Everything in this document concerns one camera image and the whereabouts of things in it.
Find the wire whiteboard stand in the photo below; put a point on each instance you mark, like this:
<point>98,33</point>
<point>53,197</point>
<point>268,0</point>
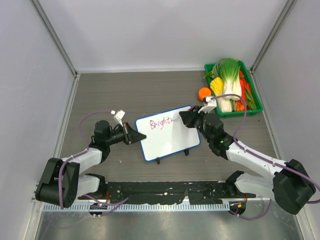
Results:
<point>174,155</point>

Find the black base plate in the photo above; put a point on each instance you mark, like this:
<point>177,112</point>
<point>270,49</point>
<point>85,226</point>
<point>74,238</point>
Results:
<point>173,192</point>

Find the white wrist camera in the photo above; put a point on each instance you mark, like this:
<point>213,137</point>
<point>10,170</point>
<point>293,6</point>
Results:
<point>209,104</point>
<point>118,116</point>

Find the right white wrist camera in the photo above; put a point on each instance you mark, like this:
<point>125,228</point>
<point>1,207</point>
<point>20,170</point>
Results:
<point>209,104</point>

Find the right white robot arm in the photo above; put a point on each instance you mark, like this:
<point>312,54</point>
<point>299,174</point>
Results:
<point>285,182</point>

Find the red toy peppers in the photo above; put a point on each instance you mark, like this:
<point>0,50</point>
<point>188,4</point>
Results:
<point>244,85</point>

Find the toy bok choy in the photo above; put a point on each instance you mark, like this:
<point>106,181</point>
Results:
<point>229,73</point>

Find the orange toy fruit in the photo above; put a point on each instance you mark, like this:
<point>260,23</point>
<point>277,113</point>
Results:
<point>204,92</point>

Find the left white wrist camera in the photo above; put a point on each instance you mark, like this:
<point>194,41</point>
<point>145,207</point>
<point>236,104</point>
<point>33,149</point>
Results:
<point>118,116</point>

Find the white slotted cable duct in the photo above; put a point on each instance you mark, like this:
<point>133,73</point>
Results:
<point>183,207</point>

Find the green plastic basket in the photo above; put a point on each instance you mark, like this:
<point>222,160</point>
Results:
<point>211,71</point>

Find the blue framed whiteboard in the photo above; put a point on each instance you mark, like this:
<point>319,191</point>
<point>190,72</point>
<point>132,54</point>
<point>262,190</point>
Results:
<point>166,134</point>

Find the white marker magenta cap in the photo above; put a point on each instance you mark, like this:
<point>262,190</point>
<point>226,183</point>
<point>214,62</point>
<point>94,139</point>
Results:
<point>176,116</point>

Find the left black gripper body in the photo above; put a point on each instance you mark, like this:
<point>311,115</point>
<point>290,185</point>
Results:
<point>122,134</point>

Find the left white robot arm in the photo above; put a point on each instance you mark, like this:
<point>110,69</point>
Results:
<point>61,182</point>

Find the green toy pea pods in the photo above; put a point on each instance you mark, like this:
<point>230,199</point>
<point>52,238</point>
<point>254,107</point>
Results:
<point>249,99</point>

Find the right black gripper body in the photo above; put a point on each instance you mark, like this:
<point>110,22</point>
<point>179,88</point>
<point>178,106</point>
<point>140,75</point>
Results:
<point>199,124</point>

